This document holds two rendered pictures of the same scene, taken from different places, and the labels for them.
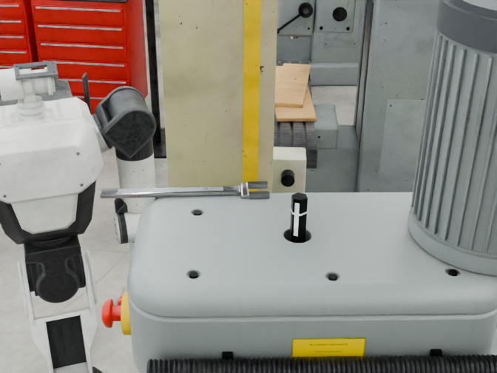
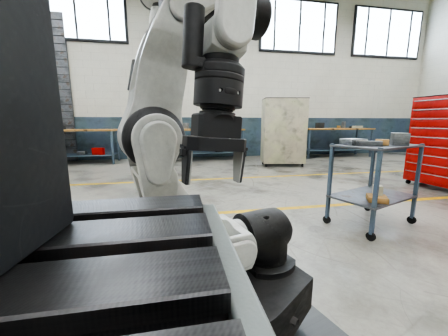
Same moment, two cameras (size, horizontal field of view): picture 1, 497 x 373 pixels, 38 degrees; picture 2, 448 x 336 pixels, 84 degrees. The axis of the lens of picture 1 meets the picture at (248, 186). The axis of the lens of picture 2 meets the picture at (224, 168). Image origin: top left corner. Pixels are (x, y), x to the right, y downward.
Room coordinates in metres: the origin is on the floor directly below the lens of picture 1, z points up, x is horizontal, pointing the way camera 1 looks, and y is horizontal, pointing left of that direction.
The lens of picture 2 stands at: (1.44, -0.20, 1.05)
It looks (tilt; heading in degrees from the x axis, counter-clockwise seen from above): 10 degrees down; 81
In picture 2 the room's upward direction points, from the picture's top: straight up
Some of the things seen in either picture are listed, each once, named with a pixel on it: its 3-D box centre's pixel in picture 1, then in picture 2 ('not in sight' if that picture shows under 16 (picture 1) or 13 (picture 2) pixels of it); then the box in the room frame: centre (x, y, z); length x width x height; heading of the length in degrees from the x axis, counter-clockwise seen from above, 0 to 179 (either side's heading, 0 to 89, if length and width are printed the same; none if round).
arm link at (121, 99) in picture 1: (131, 124); not in sight; (1.55, 0.28, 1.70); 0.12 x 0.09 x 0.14; 19
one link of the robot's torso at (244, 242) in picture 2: not in sight; (212, 245); (1.51, 0.50, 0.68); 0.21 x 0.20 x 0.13; 19
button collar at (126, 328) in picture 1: (131, 313); not in sight; (0.79, 0.16, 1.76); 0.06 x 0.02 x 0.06; 2
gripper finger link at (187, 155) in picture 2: not in sight; (184, 166); (1.44, 0.23, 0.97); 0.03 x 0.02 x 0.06; 110
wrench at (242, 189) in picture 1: (185, 191); not in sight; (0.91, 0.09, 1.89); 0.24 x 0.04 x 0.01; 94
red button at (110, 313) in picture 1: (114, 313); not in sight; (0.79, 0.19, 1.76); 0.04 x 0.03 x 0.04; 2
